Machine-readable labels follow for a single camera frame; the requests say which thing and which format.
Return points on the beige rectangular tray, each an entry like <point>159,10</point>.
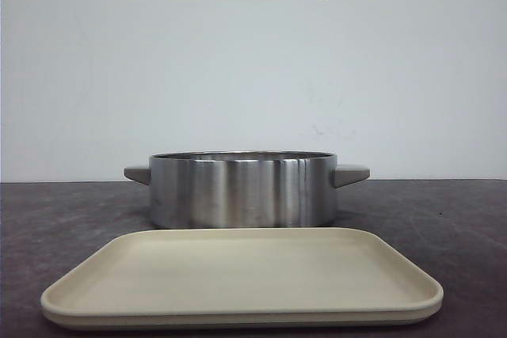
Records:
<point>229,278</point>

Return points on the stainless steel steamer pot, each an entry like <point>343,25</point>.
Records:
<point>244,189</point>

